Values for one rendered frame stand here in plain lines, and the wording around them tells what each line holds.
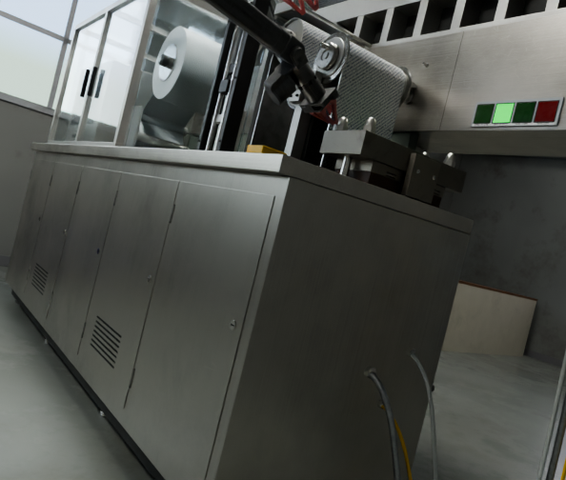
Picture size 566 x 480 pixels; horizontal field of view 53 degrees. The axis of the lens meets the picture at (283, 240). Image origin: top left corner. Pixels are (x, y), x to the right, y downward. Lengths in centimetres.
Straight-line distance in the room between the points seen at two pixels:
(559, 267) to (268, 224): 659
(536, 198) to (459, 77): 619
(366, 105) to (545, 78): 46
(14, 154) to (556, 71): 385
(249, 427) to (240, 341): 19
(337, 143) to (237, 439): 75
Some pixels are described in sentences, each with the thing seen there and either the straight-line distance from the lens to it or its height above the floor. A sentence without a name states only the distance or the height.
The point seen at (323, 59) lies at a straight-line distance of 167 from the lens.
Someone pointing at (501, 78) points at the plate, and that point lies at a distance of 169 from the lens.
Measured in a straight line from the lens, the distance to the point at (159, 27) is 249.
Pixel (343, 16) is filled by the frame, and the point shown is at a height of 159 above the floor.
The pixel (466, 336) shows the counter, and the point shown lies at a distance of 617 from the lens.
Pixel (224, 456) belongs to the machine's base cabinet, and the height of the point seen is 25.
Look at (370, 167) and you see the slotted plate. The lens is 144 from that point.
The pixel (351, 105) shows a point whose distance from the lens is 163.
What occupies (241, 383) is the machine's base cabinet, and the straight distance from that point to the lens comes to 123.
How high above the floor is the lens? 74
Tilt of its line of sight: 1 degrees down
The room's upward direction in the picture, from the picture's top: 14 degrees clockwise
